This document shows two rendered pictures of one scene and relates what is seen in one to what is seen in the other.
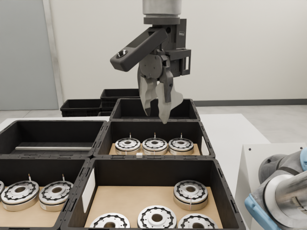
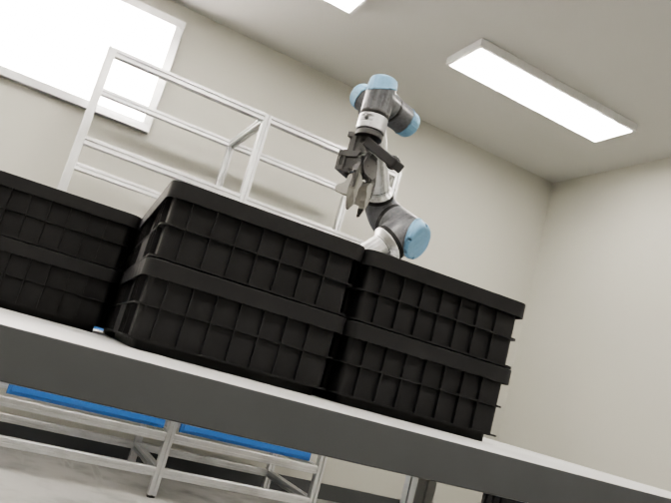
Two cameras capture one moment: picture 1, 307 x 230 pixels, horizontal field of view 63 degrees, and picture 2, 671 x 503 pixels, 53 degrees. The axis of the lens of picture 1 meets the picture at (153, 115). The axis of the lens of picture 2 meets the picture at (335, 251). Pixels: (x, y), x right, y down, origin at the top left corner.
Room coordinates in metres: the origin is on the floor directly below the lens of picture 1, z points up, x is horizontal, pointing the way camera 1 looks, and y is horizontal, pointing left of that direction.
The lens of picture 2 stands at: (1.08, 1.51, 0.72)
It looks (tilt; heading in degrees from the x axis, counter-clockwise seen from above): 11 degrees up; 250
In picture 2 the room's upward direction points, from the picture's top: 15 degrees clockwise
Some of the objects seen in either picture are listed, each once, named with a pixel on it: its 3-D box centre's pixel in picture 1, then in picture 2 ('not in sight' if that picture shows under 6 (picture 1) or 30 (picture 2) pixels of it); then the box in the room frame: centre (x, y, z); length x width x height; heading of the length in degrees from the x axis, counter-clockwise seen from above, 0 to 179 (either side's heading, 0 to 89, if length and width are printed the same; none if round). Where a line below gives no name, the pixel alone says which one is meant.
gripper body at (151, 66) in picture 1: (164, 48); (360, 156); (0.53, -0.02, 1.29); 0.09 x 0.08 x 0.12; 128
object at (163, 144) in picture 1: (154, 143); not in sight; (0.91, -0.01, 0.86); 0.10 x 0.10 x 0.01
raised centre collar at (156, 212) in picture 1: (156, 218); not in sight; (0.51, -0.01, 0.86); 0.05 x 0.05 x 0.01
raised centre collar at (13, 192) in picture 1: (20, 190); not in sight; (0.62, 0.40, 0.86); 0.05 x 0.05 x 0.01
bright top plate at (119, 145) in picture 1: (127, 143); not in sight; (0.91, 0.11, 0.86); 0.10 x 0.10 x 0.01
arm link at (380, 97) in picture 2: not in sight; (379, 99); (0.52, -0.02, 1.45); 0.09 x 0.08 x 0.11; 29
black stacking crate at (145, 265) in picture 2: not in sight; (212, 327); (0.85, 0.40, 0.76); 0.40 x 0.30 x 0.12; 89
